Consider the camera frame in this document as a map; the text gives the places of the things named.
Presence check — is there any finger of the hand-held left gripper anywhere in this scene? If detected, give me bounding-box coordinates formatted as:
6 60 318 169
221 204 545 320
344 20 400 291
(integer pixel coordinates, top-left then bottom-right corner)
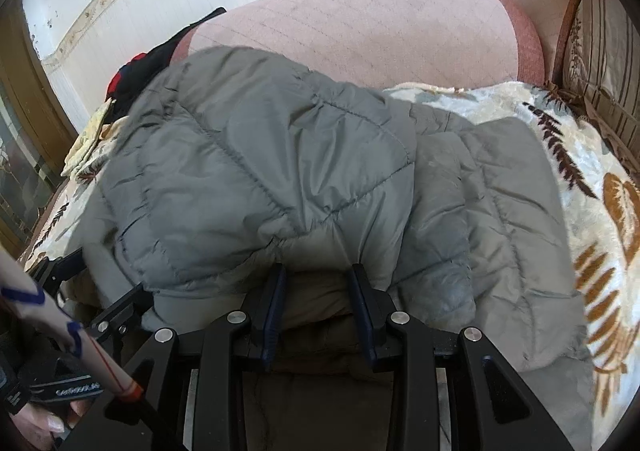
32 251 88 297
90 281 156 357

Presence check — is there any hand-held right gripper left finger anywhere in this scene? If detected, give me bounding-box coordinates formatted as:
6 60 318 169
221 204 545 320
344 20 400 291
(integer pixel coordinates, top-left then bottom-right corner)
65 263 288 451

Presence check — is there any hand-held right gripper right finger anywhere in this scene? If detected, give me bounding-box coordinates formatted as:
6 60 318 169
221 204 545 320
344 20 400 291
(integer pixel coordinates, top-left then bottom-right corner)
347 263 576 451

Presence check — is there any grey quilted jacket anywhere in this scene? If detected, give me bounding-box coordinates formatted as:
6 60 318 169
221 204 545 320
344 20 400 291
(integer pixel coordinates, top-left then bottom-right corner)
65 45 608 451

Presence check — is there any person's left hand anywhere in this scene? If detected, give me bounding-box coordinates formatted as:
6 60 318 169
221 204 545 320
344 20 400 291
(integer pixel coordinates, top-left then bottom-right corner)
0 401 88 451

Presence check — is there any yellow printed cloth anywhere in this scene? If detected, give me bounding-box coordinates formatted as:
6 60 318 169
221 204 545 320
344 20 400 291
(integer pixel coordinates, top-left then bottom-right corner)
61 98 131 176

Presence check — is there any wooden door with stained glass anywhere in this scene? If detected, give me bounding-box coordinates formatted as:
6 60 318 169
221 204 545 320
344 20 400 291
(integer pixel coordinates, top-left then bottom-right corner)
0 0 81 262

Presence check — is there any red garment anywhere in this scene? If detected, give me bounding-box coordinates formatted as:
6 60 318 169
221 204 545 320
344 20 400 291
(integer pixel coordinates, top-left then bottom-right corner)
106 62 132 99

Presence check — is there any black garment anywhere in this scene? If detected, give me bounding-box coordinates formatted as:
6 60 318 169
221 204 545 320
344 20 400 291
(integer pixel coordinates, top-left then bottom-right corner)
107 7 227 122

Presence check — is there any leaf print fleece blanket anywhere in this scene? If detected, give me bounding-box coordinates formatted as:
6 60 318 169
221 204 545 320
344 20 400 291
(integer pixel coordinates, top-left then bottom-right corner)
20 81 640 451

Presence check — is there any pink quilted sofa cushion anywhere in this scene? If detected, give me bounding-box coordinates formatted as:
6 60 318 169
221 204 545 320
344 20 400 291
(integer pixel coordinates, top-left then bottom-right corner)
170 0 546 92

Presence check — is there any striped beige cushion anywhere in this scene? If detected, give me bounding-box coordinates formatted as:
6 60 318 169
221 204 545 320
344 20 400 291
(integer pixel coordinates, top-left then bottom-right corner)
562 0 640 162

